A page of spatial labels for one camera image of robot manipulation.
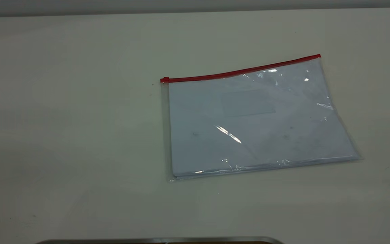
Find clear plastic zipper bag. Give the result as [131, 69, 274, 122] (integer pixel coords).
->
[160, 54, 363, 183]

